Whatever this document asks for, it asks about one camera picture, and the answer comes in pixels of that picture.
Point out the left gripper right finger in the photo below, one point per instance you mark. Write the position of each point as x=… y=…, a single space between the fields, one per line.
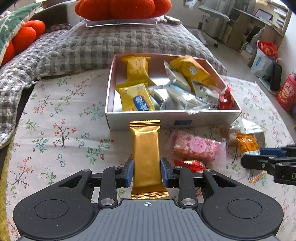
x=183 y=179

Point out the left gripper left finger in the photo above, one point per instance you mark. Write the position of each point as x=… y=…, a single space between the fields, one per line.
x=108 y=182

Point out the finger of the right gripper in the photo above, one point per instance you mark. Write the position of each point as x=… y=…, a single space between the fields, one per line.
x=273 y=152
x=259 y=162

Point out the red white candy packet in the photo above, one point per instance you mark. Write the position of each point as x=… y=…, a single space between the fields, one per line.
x=193 y=165

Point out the orange white snack packet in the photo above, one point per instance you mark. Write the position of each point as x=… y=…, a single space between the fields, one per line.
x=248 y=145

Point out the gold bar snack packet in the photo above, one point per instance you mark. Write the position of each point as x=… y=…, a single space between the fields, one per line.
x=147 y=179

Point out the red snack packet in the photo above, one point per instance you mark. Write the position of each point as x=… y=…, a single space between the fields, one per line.
x=226 y=100

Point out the yellow blue-label snack packet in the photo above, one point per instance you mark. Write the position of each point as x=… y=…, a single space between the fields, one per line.
x=135 y=97

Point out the white green snack packets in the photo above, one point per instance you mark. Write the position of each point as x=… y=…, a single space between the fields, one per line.
x=176 y=93

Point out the pink round-label snack packet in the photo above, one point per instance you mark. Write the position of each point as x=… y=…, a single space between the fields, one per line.
x=184 y=146

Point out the beige small snack packet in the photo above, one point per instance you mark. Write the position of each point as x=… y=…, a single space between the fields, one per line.
x=225 y=134

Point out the red gift bag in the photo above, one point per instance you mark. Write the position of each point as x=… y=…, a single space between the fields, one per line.
x=286 y=95

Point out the black bag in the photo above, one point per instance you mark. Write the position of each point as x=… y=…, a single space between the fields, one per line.
x=275 y=79

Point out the white blue shopping bag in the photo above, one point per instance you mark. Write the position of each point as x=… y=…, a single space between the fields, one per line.
x=262 y=66

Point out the red bag on white bag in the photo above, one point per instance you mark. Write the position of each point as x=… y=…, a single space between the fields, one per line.
x=269 y=49

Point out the wooden desk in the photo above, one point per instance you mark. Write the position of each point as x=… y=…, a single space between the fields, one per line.
x=252 y=21

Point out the grey checkered quilt cushion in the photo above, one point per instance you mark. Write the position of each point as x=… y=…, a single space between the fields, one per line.
x=67 y=49

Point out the white office chair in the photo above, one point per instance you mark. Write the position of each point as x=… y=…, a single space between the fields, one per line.
x=211 y=21

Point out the clear acrylic tray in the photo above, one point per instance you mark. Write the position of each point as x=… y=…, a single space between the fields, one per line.
x=92 y=24

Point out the small orange pumpkin pillow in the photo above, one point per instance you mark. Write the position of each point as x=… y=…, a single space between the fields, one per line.
x=27 y=34

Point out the large orange pumpkin pillow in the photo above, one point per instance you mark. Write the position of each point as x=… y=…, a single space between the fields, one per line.
x=97 y=10

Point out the dark grey sofa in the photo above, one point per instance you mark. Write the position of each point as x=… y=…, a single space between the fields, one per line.
x=57 y=12

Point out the green embroidered cushion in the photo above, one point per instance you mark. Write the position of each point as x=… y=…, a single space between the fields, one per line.
x=12 y=23

